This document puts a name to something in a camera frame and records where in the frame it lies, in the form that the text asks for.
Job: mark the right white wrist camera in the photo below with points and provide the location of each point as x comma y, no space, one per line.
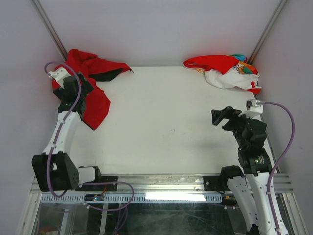
254,108

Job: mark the red white printed garment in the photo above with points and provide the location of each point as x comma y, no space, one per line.
226,71

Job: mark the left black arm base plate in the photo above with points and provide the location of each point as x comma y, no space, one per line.
105,182

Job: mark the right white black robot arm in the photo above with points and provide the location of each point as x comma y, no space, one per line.
252,181

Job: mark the red zip jacket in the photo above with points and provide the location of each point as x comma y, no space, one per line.
94,69

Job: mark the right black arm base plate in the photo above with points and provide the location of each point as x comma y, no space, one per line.
214,183

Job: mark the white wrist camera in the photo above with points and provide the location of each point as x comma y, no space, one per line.
254,108
59,75

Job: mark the right aluminium corner post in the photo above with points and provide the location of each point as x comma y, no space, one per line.
267,30

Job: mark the left aluminium corner post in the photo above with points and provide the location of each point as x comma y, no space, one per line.
50,28

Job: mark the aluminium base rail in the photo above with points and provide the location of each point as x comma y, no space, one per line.
177,182

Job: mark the aluminium corner post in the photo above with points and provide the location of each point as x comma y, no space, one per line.
50,28
267,30

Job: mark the slotted grey cable duct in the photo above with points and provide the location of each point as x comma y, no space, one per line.
124,198

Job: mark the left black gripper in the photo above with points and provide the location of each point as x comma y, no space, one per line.
86,86

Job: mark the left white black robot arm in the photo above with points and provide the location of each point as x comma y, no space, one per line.
54,169

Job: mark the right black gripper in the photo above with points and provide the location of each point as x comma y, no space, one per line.
227,112

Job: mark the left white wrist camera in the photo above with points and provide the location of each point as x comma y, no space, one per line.
59,75

